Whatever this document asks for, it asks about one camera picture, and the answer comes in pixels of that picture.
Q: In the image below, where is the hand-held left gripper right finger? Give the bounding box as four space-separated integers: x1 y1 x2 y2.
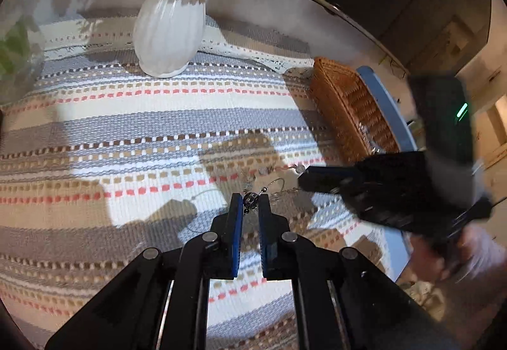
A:
258 194 464 350

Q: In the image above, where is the white ribbed ceramic vase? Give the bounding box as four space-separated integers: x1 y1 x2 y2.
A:
132 0 207 78

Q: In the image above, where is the dark bead drop earring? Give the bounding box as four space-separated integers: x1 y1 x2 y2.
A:
241 177 288 216

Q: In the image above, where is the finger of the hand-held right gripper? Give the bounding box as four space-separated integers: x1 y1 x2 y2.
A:
297 165 365 194

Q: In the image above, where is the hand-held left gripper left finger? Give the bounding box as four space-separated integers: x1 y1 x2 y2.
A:
44 193 243 350

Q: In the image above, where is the blue-edged table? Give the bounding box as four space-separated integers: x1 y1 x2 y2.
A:
356 66 418 283

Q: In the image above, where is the brown wicker basket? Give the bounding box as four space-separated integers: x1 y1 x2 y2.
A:
309 57 401 164

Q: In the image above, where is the cream lace cloth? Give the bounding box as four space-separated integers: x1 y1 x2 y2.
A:
40 15 318 73

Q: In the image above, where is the light wooden cabinet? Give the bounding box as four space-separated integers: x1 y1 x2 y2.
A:
455 0 507 176

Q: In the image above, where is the silver hook earring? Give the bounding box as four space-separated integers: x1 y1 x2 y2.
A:
184 189 222 234

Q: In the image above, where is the pink bead earring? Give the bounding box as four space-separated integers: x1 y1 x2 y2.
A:
253 164 307 176

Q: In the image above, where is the clear glass vase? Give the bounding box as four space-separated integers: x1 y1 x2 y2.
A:
0 15 46 105

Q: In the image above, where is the striped woven tablecloth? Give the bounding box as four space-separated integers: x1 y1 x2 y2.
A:
0 7 413 350

